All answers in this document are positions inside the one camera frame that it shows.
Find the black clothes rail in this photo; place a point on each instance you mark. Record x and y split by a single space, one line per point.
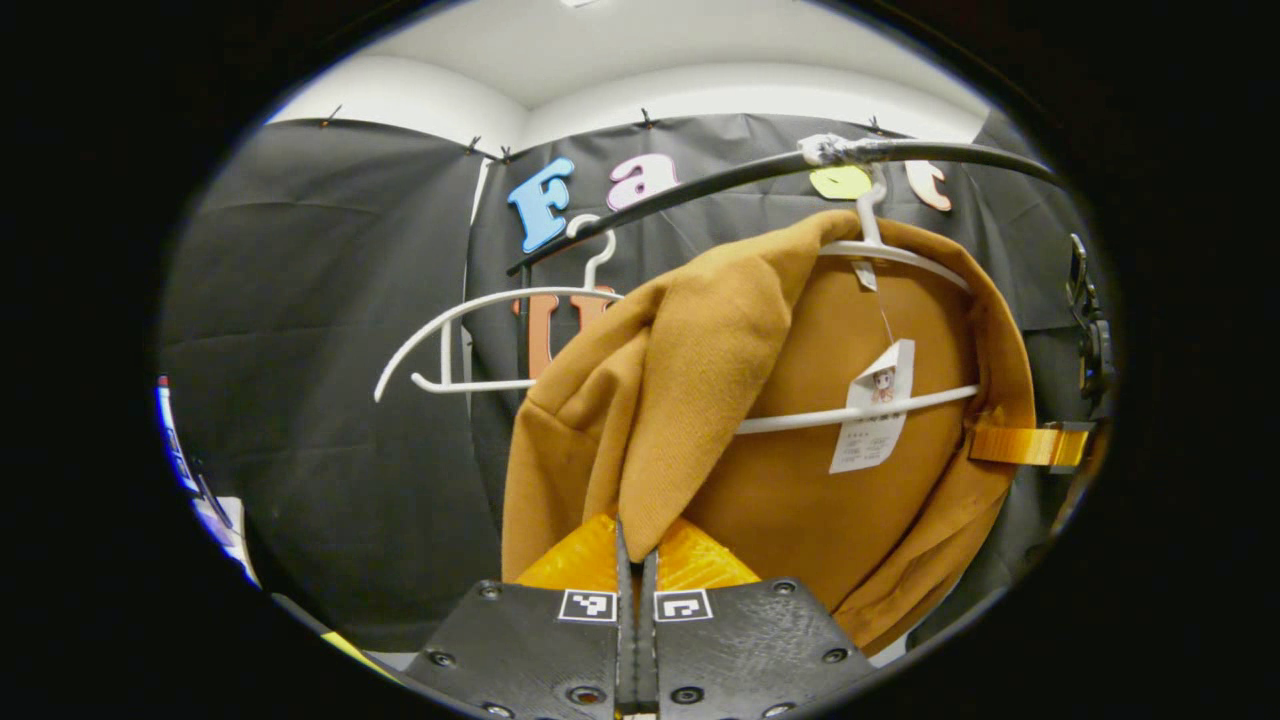
720 180

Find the white plastic hanger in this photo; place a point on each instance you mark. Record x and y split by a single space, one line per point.
470 305
870 250

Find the brown shirt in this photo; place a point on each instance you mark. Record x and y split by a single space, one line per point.
700 370

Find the white paper shirt tag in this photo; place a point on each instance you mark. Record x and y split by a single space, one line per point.
872 420

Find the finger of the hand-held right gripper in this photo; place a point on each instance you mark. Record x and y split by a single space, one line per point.
1020 445

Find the black backdrop cloth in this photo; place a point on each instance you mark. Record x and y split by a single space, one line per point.
330 400

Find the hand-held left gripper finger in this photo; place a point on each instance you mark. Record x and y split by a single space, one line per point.
648 650
625 650

